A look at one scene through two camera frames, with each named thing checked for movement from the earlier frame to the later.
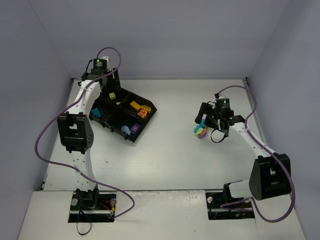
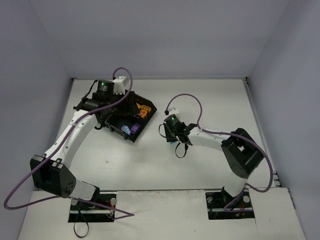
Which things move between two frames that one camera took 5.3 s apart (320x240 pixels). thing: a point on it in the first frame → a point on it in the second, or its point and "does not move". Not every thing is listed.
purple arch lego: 134,128 does not move
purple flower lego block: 126,129 does not move
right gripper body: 204,113 → 173,137
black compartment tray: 123,112 does not move
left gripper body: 114,79 → 121,110
